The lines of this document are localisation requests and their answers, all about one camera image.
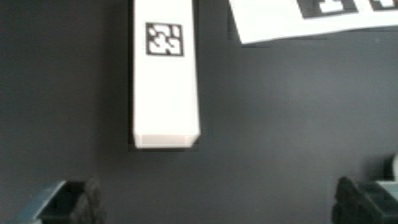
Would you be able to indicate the white desk leg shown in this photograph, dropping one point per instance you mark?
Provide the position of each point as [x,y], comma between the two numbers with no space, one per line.
[165,102]

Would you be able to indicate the white marker tag plate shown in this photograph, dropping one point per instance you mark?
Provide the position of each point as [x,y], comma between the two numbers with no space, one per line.
[274,19]

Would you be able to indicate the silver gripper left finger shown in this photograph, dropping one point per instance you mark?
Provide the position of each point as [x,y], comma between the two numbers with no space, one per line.
[66,204]

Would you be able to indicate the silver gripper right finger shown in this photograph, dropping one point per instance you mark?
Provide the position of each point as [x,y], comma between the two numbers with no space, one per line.
[366,202]

